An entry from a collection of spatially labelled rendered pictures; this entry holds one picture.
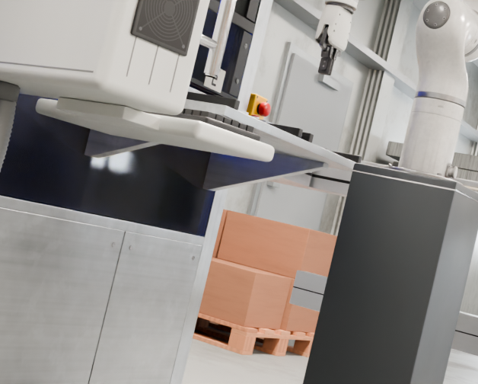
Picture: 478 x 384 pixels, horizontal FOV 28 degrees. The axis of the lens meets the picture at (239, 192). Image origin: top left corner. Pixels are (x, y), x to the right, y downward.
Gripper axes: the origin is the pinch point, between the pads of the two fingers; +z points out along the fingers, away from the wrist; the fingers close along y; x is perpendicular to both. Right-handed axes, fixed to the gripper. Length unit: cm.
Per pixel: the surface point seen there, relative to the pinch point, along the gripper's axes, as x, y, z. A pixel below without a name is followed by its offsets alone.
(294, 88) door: -270, -459, -74
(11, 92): -3, 100, 32
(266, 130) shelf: 12.0, 41.9, 23.9
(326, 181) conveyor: -33, -82, 23
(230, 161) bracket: -21.3, 0.5, 28.9
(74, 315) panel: -28, 40, 74
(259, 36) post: -28.1, -9.9, -8.2
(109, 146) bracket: -21, 51, 34
